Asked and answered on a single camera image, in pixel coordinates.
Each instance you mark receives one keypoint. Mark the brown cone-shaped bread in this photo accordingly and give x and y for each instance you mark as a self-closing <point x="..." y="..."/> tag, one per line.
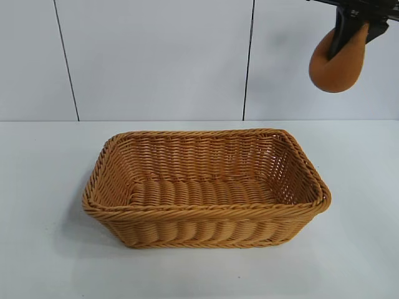
<point x="346" y="68"/>

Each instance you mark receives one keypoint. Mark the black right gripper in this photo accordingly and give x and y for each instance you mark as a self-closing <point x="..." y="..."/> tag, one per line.
<point x="368" y="7"/>

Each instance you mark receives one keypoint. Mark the woven wicker basket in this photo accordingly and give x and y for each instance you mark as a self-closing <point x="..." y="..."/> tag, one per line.
<point x="205" y="199"/>

